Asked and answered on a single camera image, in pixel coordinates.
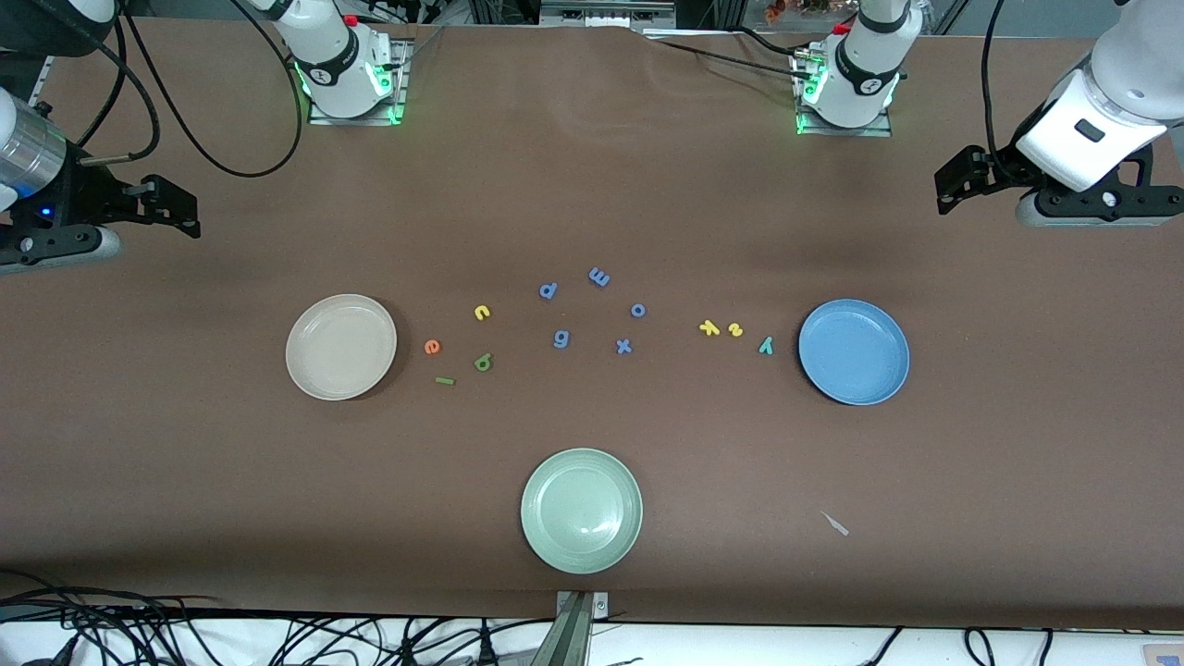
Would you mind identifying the blue round plate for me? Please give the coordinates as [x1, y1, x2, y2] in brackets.
[797, 298, 911, 407]

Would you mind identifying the beige round plate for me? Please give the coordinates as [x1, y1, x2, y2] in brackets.
[285, 293, 399, 402]

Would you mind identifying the grey metal box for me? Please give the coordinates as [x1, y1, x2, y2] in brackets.
[539, 0, 678, 29]

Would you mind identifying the pale green round plate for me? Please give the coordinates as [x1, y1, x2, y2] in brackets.
[520, 448, 645, 575]

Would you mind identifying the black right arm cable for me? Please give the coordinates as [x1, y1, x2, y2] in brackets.
[74, 0, 306, 179]

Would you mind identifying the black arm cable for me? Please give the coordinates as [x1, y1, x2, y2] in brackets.
[74, 0, 306, 179]
[979, 0, 1014, 172]

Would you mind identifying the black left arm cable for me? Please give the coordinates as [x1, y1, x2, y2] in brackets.
[979, 0, 1014, 172]

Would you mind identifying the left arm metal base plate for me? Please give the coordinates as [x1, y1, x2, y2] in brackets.
[791, 46, 894, 138]

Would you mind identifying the aluminium table edge rail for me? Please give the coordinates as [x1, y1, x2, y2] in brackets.
[26, 51, 55, 107]

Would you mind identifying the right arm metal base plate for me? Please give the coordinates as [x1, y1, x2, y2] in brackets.
[307, 37, 410, 127]

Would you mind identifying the black cable on tabletop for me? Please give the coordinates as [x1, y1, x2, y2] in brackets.
[645, 35, 820, 84]

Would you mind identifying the black cable tangle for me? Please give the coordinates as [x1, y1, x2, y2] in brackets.
[0, 566, 556, 666]

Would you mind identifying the metal table edge bracket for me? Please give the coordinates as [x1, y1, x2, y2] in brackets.
[553, 590, 611, 666]

